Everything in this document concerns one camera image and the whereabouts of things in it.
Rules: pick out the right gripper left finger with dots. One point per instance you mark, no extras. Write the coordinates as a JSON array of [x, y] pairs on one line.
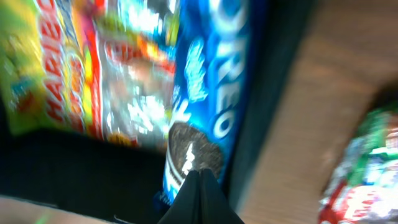
[[186, 206]]

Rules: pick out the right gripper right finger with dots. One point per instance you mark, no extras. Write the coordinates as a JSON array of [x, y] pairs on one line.
[[215, 208]]

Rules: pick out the black gift box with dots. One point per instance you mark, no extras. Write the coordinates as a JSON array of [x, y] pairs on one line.
[[112, 183]]

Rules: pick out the green red wafer bar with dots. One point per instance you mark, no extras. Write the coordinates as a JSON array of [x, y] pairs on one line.
[[363, 186]]

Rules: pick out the green Haribo gummy bag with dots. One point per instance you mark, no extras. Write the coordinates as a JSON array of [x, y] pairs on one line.
[[104, 69]]

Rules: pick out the blue Oreo cookie pack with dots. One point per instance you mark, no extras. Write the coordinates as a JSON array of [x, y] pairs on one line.
[[215, 55]]

